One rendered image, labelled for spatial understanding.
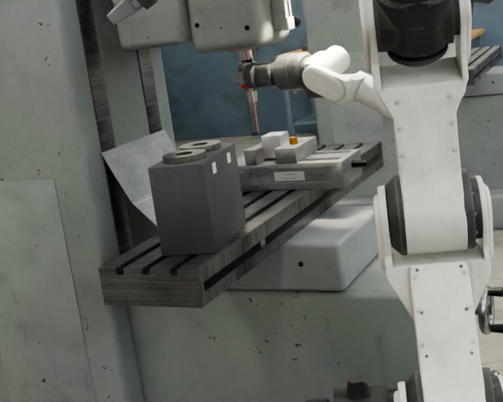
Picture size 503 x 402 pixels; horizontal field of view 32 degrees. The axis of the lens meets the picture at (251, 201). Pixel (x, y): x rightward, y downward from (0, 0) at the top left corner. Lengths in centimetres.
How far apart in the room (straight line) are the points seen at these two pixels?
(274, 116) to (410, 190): 782
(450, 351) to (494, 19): 717
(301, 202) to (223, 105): 746
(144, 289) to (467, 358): 64
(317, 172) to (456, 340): 79
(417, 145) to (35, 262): 122
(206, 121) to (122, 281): 799
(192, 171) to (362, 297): 55
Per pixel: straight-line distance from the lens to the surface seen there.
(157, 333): 235
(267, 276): 212
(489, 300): 219
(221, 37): 212
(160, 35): 217
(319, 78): 201
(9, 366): 260
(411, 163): 153
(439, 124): 152
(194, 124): 981
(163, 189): 178
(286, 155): 224
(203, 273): 172
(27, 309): 247
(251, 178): 230
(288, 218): 210
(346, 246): 208
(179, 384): 238
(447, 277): 158
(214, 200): 178
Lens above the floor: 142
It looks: 13 degrees down
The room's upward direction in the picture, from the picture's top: 8 degrees counter-clockwise
